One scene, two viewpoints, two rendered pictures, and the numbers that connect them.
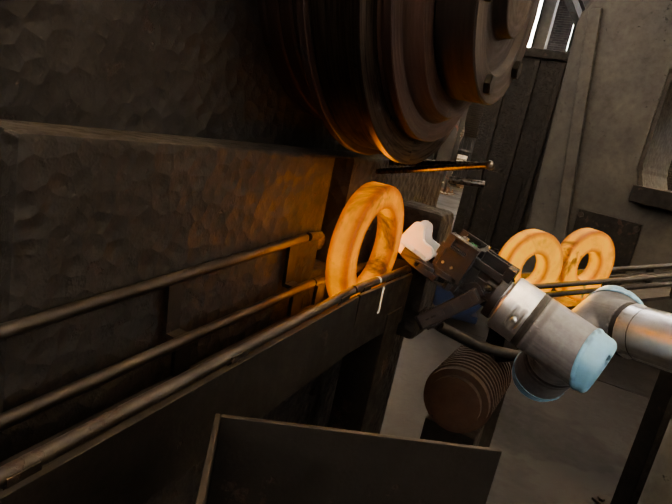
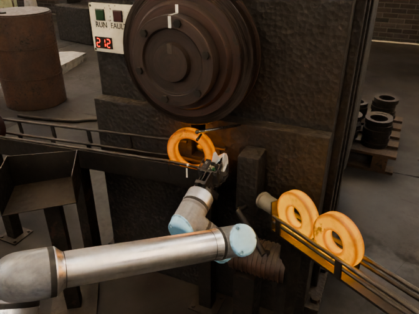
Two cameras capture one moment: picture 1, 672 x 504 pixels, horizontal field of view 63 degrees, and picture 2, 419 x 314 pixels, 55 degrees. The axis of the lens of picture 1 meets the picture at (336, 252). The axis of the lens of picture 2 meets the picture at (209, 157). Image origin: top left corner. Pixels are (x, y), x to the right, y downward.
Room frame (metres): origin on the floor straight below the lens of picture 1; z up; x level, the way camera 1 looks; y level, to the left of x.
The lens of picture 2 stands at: (0.78, -1.37, 1.44)
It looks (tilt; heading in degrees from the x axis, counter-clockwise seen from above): 28 degrees down; 87
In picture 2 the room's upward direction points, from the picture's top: straight up
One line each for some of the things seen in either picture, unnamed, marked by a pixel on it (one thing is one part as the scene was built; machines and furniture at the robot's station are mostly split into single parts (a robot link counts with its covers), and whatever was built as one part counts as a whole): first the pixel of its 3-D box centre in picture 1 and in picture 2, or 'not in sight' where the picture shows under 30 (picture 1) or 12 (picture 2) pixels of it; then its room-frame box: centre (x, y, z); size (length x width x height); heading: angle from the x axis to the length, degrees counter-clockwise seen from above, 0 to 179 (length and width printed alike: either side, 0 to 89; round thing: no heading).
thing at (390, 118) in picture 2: not in sight; (322, 112); (1.84, 1.62, 0.22); 1.20 x 0.81 x 0.44; 151
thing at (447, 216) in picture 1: (408, 268); (250, 180); (0.99, -0.14, 0.68); 0.11 x 0.08 x 0.24; 63
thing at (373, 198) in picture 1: (367, 246); (191, 151); (0.77, -0.04, 0.75); 0.18 x 0.03 x 0.18; 154
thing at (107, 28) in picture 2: not in sight; (120, 29); (0.52, 0.21, 1.15); 0.26 x 0.02 x 0.18; 153
